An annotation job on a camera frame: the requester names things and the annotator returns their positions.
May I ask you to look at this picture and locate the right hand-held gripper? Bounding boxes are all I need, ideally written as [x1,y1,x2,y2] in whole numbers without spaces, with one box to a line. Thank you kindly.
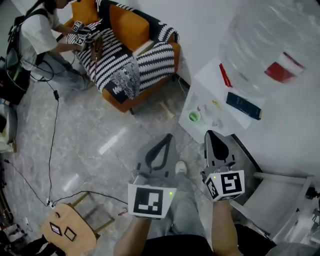
[200,130,246,202]

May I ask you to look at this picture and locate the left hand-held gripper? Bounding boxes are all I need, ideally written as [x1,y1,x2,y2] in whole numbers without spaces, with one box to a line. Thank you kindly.
[127,133,180,221]

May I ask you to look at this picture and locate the green cup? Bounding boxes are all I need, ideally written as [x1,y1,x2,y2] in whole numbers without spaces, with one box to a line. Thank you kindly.
[187,110,202,123]

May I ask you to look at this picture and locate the black remote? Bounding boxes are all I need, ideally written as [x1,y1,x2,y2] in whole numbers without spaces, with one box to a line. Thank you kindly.
[225,91,263,121]

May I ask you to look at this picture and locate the person's left forearm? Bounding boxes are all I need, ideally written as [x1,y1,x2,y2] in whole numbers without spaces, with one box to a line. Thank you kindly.
[113,216,153,256]

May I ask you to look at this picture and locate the person's right forearm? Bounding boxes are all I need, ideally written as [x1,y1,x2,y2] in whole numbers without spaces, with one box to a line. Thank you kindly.
[211,199,243,256]

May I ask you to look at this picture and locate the person's white shoe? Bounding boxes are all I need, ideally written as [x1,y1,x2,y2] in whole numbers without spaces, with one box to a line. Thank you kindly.
[174,160,188,176]

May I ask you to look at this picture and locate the light wooden block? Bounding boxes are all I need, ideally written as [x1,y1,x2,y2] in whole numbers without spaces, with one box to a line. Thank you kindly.
[159,99,176,120]

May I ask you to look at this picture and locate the person's grey trousers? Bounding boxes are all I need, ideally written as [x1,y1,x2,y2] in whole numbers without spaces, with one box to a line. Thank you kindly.
[149,172,208,238]

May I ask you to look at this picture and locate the orange sofa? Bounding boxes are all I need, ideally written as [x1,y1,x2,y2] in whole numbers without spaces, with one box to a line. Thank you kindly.
[63,0,181,113]

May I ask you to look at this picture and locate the white sink cabinet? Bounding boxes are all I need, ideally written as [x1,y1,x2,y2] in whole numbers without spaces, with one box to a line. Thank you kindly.
[229,172,320,247]

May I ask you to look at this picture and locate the white water dispenser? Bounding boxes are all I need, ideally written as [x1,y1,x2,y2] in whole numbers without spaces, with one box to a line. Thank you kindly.
[177,56,267,145]

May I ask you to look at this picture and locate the grey fuzzy pillow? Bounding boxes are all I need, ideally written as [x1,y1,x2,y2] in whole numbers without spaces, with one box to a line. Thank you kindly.
[109,63,141,98]

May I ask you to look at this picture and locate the person's black shirt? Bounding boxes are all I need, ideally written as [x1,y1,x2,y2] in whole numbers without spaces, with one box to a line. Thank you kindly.
[144,223,276,256]

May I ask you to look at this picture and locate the black white striped pillow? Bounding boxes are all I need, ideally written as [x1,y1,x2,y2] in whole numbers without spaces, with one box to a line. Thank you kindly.
[136,41,176,92]

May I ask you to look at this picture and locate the black knob fixture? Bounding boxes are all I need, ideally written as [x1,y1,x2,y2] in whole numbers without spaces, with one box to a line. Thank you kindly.
[305,186,320,200]

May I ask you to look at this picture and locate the oval wooden side table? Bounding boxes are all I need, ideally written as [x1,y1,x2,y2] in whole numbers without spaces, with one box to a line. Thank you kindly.
[41,192,116,256]

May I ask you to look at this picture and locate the beige book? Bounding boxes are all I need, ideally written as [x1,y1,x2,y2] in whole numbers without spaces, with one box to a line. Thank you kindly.
[132,39,156,57]

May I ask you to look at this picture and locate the black white striped blanket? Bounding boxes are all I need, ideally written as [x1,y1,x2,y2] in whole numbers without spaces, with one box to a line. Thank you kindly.
[65,0,180,102]

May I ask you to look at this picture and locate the clear water bottle red label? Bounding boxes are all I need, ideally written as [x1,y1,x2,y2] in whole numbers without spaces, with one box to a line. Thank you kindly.
[218,0,320,98]

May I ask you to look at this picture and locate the brown paper bag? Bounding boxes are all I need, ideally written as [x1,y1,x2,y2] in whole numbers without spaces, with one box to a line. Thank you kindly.
[89,34,104,80]

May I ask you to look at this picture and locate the large orange cushion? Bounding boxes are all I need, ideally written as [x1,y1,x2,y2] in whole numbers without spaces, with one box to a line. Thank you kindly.
[108,4,151,52]

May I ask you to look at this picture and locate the white round pouf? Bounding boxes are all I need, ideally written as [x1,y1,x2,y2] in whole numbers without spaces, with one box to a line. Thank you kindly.
[0,104,18,153]

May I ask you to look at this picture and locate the black equipment bag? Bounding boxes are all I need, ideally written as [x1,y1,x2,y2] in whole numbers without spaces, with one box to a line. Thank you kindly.
[0,57,31,106]

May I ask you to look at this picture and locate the small orange cushion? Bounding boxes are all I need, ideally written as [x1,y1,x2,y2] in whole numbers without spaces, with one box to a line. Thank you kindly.
[71,0,101,26]

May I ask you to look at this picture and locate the black cable with adapter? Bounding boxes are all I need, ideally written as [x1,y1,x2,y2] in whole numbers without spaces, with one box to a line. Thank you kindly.
[51,191,130,208]

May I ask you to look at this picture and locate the long black floor cable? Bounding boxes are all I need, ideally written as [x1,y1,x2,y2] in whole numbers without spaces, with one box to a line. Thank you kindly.
[4,89,61,208]

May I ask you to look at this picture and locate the dark diamond frame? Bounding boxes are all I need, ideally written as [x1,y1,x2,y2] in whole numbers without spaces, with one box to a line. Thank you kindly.
[63,226,77,242]

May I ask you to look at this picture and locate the white square frame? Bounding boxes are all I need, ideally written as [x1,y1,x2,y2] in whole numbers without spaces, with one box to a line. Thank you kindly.
[49,221,63,236]

